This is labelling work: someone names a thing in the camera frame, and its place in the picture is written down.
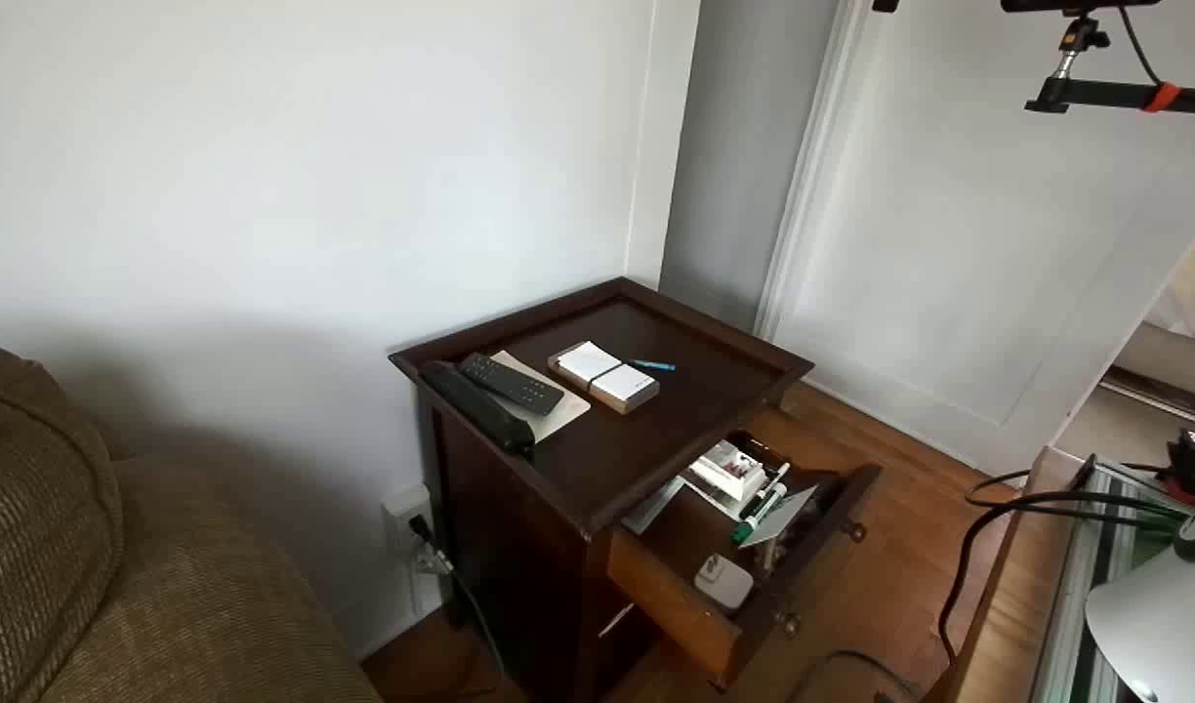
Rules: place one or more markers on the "white plug adapter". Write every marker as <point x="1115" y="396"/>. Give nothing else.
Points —
<point x="436" y="559"/>

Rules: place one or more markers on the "beige paper pad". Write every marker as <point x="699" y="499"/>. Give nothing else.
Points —
<point x="565" y="408"/>

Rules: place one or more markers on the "brown fabric sofa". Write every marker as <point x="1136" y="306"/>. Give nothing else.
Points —
<point x="130" y="586"/>

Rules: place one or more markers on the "black camera boom bar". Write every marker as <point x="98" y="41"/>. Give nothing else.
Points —
<point x="1091" y="94"/>

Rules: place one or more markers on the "dark wooden drawer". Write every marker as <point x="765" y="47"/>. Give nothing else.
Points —
<point x="676" y="602"/>

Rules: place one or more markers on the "small black webcam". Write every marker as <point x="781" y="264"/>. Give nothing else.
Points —
<point x="1188" y="460"/>

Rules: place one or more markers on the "short black remote control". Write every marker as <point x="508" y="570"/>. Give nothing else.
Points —
<point x="508" y="384"/>

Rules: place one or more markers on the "black mounted camera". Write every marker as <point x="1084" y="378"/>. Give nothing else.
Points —
<point x="1080" y="4"/>

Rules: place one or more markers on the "black tripod head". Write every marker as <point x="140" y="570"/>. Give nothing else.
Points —
<point x="1080" y="41"/>

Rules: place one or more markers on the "white wall outlet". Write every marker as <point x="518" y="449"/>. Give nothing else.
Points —
<point x="401" y="511"/>

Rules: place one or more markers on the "small white square device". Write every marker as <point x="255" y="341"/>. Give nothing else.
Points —
<point x="722" y="582"/>

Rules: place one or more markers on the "plain white notepad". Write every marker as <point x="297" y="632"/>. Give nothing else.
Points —
<point x="582" y="361"/>

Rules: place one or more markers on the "dark wooden nightstand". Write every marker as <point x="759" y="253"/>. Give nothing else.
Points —
<point x="621" y="449"/>

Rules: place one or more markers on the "round wooden drawer knob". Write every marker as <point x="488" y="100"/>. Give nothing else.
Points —
<point x="789" y="621"/>
<point x="855" y="534"/>

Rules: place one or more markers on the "white box with red print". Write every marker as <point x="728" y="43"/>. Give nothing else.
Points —
<point x="722" y="471"/>

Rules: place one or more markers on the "aluminium frame rail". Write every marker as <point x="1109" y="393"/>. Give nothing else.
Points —
<point x="1080" y="611"/>

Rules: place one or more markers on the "long black remote control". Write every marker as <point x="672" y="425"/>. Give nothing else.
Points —
<point x="482" y="413"/>

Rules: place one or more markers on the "orange tape strip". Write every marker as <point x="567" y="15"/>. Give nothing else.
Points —
<point x="1158" y="100"/>

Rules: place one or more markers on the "green card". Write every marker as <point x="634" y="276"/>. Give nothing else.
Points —
<point x="781" y="514"/>

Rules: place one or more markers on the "black plug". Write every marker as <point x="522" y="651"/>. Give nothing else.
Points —
<point x="424" y="527"/>

